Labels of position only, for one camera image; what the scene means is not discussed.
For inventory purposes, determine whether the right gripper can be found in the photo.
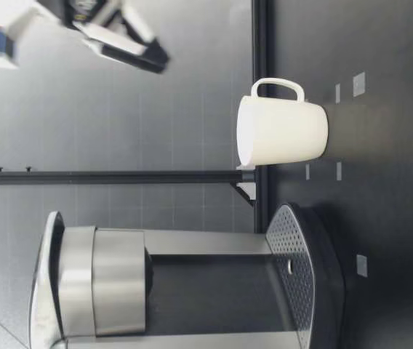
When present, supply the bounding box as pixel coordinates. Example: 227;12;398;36
45;0;172;76

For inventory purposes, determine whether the coffee machine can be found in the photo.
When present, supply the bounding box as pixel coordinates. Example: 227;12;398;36
28;202;353;349

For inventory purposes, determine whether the white mug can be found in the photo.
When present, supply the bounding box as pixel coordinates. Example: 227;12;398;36
236;77;329;167

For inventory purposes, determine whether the white frame corner bracket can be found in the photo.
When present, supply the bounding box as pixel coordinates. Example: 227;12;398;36
235;162;257;208

